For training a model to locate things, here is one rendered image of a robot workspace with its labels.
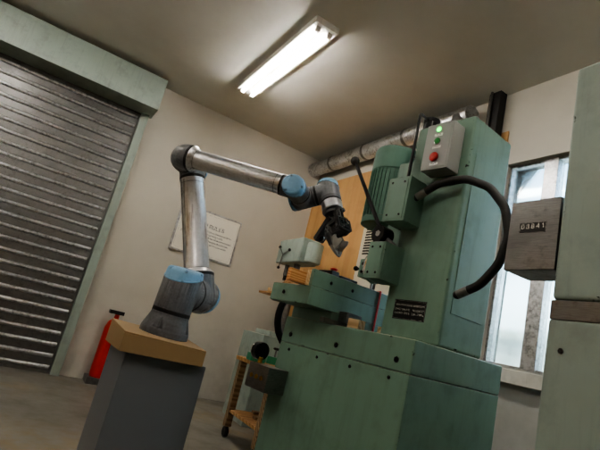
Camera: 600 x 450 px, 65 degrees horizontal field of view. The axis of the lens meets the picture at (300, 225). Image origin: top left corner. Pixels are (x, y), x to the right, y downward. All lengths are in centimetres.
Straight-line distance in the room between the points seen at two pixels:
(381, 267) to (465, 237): 26
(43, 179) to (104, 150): 55
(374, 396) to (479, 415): 36
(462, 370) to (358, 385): 30
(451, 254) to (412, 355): 33
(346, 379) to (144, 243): 329
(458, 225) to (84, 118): 367
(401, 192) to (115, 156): 336
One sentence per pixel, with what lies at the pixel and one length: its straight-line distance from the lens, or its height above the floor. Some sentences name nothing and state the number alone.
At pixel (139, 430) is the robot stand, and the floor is 30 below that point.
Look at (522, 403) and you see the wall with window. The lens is 293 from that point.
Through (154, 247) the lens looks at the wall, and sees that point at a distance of 450.
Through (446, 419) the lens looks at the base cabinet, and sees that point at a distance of 145.
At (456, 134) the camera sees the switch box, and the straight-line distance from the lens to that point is 154.
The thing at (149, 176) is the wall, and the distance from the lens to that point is 457.
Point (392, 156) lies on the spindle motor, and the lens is 180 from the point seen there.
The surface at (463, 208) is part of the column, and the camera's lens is 148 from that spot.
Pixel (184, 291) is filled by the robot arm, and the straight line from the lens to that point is 187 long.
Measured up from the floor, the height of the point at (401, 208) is 119.
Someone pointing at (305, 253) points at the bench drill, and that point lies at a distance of 398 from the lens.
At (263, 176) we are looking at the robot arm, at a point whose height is 132.
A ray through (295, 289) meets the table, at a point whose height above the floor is 88.
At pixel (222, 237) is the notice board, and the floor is 150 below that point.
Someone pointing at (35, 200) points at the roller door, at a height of 129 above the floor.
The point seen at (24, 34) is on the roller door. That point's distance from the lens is 449.
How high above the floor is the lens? 73
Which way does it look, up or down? 13 degrees up
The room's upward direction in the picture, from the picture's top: 14 degrees clockwise
